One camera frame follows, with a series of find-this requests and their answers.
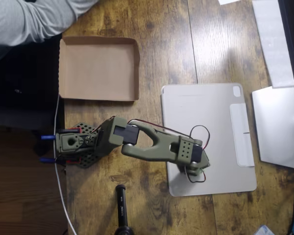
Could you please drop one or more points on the white foam strip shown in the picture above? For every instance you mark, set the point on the white foam strip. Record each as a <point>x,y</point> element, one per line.
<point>272,44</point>

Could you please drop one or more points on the brown cardboard tray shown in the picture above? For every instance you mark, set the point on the brown cardboard tray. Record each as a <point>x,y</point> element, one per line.
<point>98,71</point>

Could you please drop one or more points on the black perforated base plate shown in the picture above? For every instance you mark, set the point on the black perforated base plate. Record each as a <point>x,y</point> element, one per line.
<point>90,160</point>

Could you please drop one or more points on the tablet in grey folio case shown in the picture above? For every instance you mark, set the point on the tablet in grey folio case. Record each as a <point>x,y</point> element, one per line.
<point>210,110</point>

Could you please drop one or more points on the person's arm in grey sleeve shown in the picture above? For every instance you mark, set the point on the person's arm in grey sleeve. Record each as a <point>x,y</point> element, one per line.
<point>19,22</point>

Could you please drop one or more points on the silver monitor stand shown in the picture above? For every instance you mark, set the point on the silver monitor stand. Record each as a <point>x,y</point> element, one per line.
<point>274,127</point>

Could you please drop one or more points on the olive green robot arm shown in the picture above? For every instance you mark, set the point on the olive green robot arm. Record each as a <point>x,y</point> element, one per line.
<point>161,151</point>

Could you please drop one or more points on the white paper sheet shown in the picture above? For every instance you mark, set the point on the white paper sheet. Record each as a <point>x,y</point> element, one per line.
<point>226,1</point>

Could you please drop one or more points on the light blue white box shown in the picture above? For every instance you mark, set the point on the light blue white box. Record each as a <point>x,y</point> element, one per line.
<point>264,231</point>

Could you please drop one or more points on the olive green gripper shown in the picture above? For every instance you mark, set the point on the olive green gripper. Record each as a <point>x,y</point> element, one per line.
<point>185,171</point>

